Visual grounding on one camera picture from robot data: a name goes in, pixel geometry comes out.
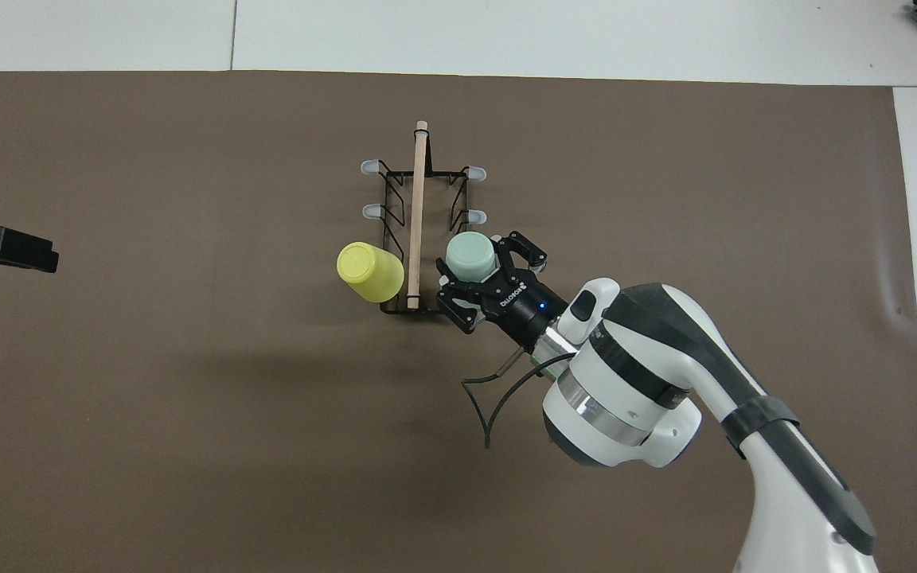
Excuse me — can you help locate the black wire cup rack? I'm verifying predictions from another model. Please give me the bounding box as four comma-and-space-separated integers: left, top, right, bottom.
361, 121, 489, 315

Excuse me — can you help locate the brown table mat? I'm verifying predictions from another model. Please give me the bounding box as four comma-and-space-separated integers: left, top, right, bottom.
0, 70, 917, 573

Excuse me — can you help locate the pale green plastic cup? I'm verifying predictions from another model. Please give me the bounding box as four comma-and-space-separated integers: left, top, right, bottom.
446, 232, 498, 283

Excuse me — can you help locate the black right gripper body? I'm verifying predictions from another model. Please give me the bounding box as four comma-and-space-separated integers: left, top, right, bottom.
482, 271, 571, 351

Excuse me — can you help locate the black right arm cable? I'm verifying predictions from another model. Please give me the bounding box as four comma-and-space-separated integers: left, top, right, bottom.
461, 350, 579, 450

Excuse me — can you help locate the yellow plastic cup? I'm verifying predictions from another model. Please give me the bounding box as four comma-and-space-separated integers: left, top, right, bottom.
336, 241, 404, 303

